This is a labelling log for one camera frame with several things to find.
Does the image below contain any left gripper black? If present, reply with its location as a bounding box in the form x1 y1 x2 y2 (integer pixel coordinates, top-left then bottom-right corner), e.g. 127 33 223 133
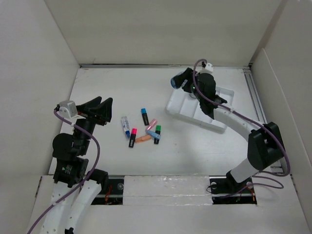
74 96 112 154

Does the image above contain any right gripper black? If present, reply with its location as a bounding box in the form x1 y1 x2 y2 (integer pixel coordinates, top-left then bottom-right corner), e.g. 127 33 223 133
173 67 204 102

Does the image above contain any blue jar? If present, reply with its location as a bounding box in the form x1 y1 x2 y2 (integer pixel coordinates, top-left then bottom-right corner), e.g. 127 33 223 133
170 72 184 89

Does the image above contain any white blue glue tube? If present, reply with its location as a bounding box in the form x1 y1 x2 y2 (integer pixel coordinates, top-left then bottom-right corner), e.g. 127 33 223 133
121 116 130 139

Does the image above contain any pink cap black highlighter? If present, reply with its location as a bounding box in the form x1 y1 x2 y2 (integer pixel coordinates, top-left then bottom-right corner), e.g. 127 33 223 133
129 128 137 148

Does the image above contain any blue cap black highlighter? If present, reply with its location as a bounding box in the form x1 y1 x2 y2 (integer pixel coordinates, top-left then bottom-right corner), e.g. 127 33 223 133
141 108 149 126

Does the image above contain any pastel pink highlighter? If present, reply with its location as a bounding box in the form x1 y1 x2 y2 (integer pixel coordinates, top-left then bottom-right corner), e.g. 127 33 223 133
145 119 157 131

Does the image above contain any green cap black highlighter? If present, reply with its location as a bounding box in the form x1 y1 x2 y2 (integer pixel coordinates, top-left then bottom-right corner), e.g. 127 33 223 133
154 125 161 145

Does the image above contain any pastel blue highlighter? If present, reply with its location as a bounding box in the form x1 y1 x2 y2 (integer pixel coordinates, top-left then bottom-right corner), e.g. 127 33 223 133
146 130 160 139

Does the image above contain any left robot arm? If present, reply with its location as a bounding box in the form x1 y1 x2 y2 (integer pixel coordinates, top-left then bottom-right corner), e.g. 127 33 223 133
40 97 113 234

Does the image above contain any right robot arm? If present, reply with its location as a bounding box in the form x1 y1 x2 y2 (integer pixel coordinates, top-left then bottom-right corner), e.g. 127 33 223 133
171 68 285 192

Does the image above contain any white organizer tray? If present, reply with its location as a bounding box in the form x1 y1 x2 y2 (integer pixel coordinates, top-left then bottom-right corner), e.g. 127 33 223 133
166 89 227 133

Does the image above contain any pastel orange highlighter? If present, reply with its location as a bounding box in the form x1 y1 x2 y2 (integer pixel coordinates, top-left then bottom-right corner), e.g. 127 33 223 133
135 135 152 143

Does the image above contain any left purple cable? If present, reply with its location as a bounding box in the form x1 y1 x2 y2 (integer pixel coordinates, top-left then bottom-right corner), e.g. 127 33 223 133
26 109 101 234

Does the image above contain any purple cable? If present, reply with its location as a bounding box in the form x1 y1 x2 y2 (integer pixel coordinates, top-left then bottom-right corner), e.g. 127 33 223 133
26 109 101 234
192 58 292 197

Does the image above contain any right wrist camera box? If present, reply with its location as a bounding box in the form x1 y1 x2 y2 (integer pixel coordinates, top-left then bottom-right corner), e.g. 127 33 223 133
200 63 214 74

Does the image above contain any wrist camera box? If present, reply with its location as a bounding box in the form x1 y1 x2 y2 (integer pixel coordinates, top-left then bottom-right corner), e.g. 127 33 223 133
58 100 78 119
200 63 214 74

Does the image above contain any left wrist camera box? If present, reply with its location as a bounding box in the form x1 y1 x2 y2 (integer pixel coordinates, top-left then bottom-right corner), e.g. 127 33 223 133
58 100 78 119

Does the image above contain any aluminium rail right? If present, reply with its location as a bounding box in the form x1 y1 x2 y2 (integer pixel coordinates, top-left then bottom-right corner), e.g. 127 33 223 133
243 67 284 174

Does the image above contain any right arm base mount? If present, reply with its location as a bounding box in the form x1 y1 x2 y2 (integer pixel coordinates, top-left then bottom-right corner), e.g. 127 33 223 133
206 172 256 205

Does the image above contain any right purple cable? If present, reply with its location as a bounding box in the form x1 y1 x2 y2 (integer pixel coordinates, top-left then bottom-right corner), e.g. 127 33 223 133
192 58 292 197

